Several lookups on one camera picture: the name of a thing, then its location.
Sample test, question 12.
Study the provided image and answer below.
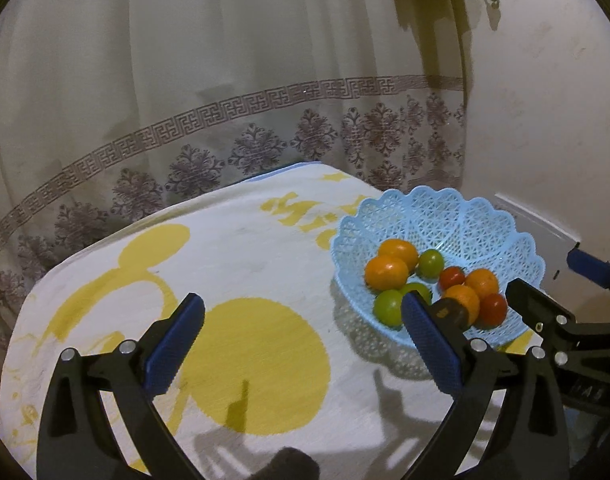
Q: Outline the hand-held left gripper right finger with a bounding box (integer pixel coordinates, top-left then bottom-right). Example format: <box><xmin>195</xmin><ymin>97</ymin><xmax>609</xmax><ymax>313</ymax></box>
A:
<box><xmin>400</xmin><ymin>292</ymin><xmax>571</xmax><ymax>480</ymax></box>

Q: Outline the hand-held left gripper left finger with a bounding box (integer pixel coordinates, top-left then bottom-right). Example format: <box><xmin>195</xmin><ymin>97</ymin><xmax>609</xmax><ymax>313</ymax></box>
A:
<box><xmin>38</xmin><ymin>292</ymin><xmax>206</xmax><ymax>480</ymax></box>

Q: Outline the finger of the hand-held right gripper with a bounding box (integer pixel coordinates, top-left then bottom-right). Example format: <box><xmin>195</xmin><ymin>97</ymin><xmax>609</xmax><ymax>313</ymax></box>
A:
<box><xmin>505</xmin><ymin>280</ymin><xmax>576</xmax><ymax>343</ymax></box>
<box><xmin>567</xmin><ymin>249</ymin><xmax>610</xmax><ymax>306</ymax></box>

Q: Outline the dark brown wrinkled fruit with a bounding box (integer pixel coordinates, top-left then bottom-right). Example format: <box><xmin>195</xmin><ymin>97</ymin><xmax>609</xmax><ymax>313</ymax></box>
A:
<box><xmin>432</xmin><ymin>299</ymin><xmax>470</xmax><ymax>333</ymax></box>

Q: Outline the small orange tomato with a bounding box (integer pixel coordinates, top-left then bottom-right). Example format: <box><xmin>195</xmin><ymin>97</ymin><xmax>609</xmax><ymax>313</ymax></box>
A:
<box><xmin>444</xmin><ymin>285</ymin><xmax>480</xmax><ymax>328</ymax></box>

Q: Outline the green tomato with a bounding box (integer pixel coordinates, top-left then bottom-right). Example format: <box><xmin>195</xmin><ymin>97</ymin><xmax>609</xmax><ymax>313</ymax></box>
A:
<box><xmin>402</xmin><ymin>282</ymin><xmax>434</xmax><ymax>303</ymax></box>
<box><xmin>417</xmin><ymin>250</ymin><xmax>446</xmax><ymax>280</ymax></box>
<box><xmin>374</xmin><ymin>290</ymin><xmax>405</xmax><ymax>329</ymax></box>

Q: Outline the mandarin orange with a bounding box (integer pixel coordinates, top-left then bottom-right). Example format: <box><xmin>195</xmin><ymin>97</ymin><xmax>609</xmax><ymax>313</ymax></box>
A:
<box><xmin>365</xmin><ymin>255</ymin><xmax>410</xmax><ymax>292</ymax></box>
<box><xmin>465</xmin><ymin>268</ymin><xmax>500</xmax><ymax>298</ymax></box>

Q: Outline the small red cherry tomato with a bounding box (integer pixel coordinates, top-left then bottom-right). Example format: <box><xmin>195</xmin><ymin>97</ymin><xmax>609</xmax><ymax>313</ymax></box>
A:
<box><xmin>439</xmin><ymin>266</ymin><xmax>466</xmax><ymax>291</ymax></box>

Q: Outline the large orange tomato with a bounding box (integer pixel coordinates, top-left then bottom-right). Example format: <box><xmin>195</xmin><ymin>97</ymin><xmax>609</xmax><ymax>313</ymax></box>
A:
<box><xmin>378</xmin><ymin>240</ymin><xmax>420</xmax><ymax>273</ymax></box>

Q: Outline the light blue plastic lattice basket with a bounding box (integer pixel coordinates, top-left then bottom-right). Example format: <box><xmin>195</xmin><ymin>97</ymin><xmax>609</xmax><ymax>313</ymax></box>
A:
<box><xmin>331</xmin><ymin>186</ymin><xmax>546</xmax><ymax>348</ymax></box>

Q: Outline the white and yellow printed towel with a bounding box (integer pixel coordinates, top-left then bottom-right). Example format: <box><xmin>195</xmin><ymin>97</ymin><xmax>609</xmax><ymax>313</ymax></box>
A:
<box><xmin>0</xmin><ymin>162</ymin><xmax>546</xmax><ymax>480</ymax></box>

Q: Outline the beige patterned curtain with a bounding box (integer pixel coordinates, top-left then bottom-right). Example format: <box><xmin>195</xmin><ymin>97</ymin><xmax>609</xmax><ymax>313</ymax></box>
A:
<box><xmin>0</xmin><ymin>0</ymin><xmax>473</xmax><ymax>391</ymax></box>

